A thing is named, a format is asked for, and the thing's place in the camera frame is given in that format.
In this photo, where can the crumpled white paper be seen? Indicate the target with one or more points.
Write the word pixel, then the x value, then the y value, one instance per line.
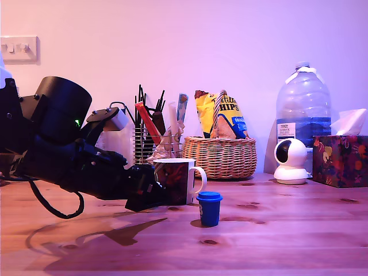
pixel 169 146

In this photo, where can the dark red patterned mug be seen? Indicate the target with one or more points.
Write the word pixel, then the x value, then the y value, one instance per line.
pixel 178 178

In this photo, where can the yellow tortilla chips bag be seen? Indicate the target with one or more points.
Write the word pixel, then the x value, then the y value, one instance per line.
pixel 234 118

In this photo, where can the large clear water bottle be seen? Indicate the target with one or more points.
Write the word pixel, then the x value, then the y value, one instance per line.
pixel 303 109

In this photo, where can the black straw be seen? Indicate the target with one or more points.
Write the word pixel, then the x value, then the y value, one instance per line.
pixel 141 103
pixel 161 100

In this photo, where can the blue striped sachet stick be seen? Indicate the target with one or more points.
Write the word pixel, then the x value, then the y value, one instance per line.
pixel 182 107

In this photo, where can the dark brown sachet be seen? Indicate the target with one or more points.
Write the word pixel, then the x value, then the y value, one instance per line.
pixel 159 122

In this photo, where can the white sachet stick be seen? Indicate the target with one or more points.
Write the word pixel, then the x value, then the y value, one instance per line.
pixel 173 118

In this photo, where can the white light switch plate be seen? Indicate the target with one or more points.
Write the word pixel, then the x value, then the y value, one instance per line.
pixel 26 57

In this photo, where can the white tissue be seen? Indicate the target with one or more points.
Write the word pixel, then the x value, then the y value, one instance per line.
pixel 349 122

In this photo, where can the blue coffee capsule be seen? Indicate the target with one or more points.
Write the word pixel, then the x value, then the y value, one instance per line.
pixel 210 212

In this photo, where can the dark floral tissue box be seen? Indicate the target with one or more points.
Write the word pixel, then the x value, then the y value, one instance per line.
pixel 342 161

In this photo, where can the small white round camera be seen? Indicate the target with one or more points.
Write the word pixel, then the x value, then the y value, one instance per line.
pixel 296 152

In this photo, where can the red sachet stick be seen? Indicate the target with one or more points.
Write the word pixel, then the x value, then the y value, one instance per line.
pixel 148 122

